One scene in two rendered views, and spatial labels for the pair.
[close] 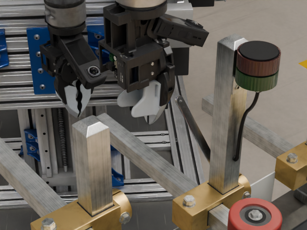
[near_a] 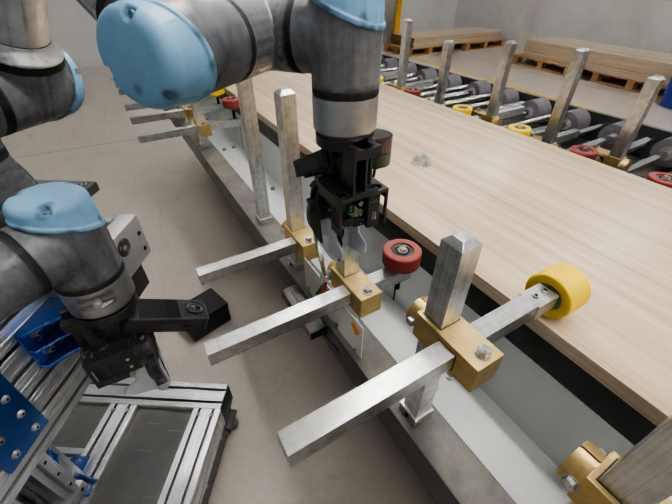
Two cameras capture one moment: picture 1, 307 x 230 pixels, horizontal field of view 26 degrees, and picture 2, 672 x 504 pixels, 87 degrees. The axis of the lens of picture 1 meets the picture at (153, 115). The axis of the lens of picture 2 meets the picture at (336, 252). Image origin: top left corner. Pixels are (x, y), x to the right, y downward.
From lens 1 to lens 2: 93 cm
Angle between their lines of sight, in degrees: 64
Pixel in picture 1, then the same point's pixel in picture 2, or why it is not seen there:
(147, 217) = (144, 440)
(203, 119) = not seen: hidden behind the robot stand
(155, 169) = (311, 312)
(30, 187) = (410, 377)
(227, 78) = not seen: hidden behind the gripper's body
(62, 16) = (123, 286)
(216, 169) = (351, 259)
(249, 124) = (252, 255)
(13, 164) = (365, 396)
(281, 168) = (309, 250)
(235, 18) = not seen: outside the picture
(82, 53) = (163, 308)
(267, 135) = (271, 248)
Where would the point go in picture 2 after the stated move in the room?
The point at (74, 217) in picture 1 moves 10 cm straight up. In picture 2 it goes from (463, 332) to (481, 278)
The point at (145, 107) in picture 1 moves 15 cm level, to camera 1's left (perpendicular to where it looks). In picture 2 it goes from (358, 239) to (347, 315)
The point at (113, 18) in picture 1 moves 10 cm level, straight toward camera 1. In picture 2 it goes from (371, 152) to (462, 154)
